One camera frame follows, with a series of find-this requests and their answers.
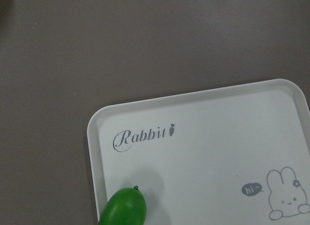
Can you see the green lime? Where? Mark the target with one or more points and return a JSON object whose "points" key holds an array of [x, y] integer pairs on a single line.
{"points": [[126, 207]]}

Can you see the beige rabbit tray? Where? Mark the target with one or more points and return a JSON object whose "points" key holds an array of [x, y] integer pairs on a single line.
{"points": [[211, 157]]}

